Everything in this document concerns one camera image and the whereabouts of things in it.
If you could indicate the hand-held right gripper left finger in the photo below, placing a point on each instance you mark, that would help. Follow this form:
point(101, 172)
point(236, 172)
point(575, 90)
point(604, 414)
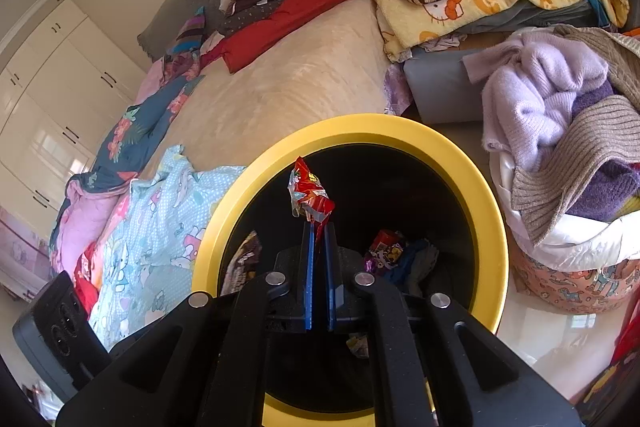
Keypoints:
point(309, 287)

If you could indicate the yellow rimmed black trash bin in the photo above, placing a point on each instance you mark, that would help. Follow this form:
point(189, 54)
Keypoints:
point(350, 127)

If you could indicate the red cartoon cloth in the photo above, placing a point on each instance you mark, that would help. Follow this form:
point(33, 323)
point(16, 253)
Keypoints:
point(620, 357)

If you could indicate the red cloth white print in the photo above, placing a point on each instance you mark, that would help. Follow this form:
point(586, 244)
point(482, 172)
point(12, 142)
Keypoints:
point(87, 277)

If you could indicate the red garment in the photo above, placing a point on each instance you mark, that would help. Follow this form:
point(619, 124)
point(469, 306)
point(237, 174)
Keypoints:
point(300, 2)

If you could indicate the light blue cat print blanket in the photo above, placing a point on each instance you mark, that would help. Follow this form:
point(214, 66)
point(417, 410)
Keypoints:
point(150, 227)

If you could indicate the yellow white snack wrapper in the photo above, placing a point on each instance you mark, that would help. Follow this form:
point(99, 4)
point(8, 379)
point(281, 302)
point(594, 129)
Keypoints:
point(387, 247)

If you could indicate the grey beige ribbed sweater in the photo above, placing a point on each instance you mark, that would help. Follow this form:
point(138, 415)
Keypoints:
point(565, 167)

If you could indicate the white wardrobe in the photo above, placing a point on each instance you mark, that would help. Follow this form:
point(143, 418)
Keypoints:
point(65, 82)

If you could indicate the blue bag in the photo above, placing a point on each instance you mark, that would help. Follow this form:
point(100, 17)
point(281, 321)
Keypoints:
point(415, 262)

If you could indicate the yellow cartoon blanket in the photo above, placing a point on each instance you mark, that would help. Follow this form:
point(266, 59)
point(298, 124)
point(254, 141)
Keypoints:
point(500, 2)

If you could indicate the pink printed laundry basket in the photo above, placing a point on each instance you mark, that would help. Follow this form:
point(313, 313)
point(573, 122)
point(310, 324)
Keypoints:
point(575, 287)

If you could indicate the lavender sweater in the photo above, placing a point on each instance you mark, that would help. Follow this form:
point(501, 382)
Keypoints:
point(540, 97)

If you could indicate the dark dotted garment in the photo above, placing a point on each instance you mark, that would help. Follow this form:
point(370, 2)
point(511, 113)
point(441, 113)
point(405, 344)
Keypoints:
point(255, 9)

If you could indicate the red snack wrapper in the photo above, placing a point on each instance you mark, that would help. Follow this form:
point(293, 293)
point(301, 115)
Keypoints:
point(312, 197)

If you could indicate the pink cartoon cabinet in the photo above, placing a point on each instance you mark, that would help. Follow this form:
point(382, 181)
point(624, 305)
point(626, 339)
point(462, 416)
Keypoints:
point(20, 252)

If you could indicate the small pale wrapper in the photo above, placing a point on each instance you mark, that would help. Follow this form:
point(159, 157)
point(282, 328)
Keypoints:
point(357, 344)

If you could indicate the dark brown snack wrapper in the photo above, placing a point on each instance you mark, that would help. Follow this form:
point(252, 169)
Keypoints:
point(242, 262)

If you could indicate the blue floral quilt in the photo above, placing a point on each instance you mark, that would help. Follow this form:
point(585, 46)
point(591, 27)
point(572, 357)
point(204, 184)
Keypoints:
point(130, 132)

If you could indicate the lilac printed cloth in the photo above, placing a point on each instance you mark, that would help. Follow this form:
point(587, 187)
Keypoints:
point(397, 92)

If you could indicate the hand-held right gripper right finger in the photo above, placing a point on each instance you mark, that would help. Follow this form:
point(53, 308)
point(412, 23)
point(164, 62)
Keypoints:
point(329, 287)

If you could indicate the beige bed sheet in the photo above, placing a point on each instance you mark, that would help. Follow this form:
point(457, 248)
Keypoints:
point(300, 72)

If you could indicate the white puffy garment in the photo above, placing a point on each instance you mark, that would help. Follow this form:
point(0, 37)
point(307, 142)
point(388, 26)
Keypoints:
point(550, 247)

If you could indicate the striped colourful pillow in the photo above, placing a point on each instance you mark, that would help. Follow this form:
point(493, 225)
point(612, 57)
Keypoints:
point(187, 34)

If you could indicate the purple knit garment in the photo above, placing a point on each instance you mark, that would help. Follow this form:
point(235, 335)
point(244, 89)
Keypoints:
point(605, 187)

